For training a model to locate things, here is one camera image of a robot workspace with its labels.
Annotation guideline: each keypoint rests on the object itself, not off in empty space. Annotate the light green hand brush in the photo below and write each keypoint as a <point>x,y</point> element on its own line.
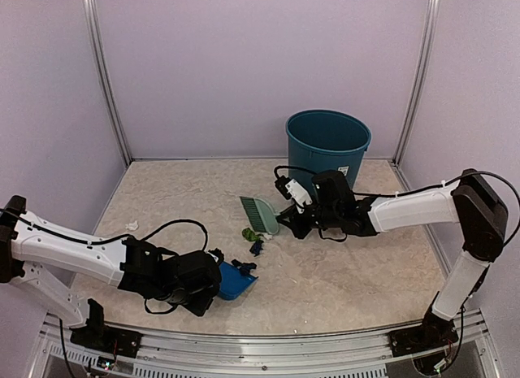
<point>261,215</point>

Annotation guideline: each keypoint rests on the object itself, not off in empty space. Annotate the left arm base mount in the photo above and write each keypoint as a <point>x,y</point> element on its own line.
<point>94,334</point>

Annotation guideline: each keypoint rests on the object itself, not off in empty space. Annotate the right aluminium frame post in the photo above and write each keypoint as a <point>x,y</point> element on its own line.
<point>420,75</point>

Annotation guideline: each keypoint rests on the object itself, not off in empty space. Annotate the white scrap far left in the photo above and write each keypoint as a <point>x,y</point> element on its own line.
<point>133,226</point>

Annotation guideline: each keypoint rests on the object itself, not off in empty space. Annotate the dark blue scrap left-centre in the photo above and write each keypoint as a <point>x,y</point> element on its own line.
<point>244,268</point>

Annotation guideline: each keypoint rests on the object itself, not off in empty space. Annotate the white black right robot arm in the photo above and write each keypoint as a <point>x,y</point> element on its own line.
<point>467,200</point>

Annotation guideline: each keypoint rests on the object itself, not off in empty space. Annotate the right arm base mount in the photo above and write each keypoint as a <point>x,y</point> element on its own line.
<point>422,339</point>

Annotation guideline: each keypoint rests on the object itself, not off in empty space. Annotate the left aluminium frame post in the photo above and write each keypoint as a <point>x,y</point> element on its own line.
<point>95,37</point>

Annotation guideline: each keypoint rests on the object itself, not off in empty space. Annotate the aluminium front rail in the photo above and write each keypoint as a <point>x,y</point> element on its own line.
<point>162,353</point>

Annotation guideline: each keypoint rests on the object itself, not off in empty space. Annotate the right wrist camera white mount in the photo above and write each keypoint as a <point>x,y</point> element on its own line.
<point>291,189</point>

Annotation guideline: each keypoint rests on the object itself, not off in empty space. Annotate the blue plastic dustpan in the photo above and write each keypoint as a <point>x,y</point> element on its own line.
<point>233,283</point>

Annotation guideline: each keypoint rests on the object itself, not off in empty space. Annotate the dark blue scrap centre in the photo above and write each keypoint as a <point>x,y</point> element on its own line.
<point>256,248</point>

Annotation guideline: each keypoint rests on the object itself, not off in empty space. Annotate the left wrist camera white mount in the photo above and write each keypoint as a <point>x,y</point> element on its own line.
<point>217,255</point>

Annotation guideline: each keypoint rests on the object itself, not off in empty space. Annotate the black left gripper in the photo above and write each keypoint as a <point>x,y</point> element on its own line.
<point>200,307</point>

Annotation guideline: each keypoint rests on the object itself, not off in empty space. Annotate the green paper scrap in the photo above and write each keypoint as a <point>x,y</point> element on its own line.
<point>250,235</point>

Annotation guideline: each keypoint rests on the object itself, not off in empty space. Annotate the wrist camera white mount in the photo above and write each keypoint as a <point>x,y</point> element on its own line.
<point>217,255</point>
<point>291,189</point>

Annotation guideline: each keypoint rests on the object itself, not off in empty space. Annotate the aluminium frame post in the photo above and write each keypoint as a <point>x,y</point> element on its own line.
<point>95,37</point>
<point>420,75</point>

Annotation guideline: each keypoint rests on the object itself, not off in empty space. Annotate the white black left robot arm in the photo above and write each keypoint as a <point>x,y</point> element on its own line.
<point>29,244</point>

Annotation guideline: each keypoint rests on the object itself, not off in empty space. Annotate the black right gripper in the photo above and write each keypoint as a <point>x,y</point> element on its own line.
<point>292,221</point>

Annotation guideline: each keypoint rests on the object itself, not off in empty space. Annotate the teal plastic trash bin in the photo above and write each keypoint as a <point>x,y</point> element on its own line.
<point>321,140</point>

